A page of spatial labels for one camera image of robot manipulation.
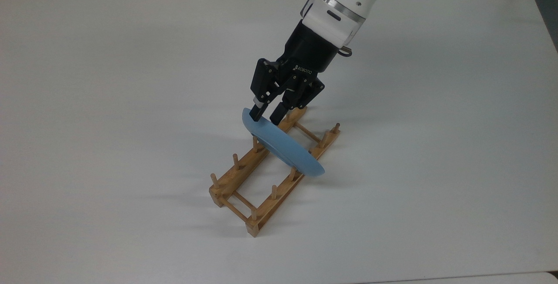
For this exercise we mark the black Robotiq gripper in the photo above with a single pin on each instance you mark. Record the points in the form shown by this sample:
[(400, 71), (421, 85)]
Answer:
[(311, 53)]

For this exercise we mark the wooden plate rack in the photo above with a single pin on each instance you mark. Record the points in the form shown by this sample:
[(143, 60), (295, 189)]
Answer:
[(239, 168)]

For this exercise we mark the blue plate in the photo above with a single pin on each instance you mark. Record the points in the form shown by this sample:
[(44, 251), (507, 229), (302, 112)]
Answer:
[(283, 147)]

